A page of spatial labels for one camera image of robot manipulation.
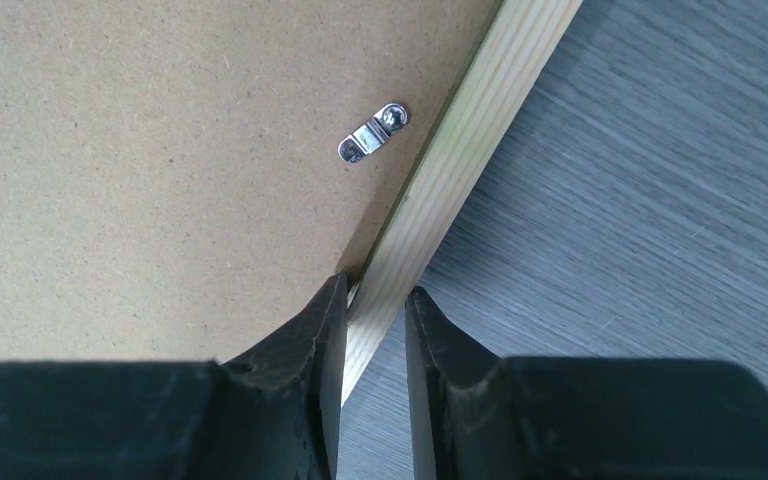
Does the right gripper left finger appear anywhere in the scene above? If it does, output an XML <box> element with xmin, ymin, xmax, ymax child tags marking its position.
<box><xmin>0</xmin><ymin>274</ymin><xmax>348</xmax><ymax>479</ymax></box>

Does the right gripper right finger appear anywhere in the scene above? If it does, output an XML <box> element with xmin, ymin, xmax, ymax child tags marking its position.
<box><xmin>405</xmin><ymin>288</ymin><xmax>768</xmax><ymax>479</ymax></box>

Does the brown backing board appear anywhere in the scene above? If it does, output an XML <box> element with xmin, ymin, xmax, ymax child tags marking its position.
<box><xmin>0</xmin><ymin>1</ymin><xmax>496</xmax><ymax>360</ymax></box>

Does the wooden picture frame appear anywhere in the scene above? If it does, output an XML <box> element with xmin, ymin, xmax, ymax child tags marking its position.
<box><xmin>342</xmin><ymin>0</ymin><xmax>581</xmax><ymax>399</ymax></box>

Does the metal turn clip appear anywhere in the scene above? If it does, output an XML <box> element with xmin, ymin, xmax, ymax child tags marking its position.
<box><xmin>337</xmin><ymin>103</ymin><xmax>410</xmax><ymax>163</ymax></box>

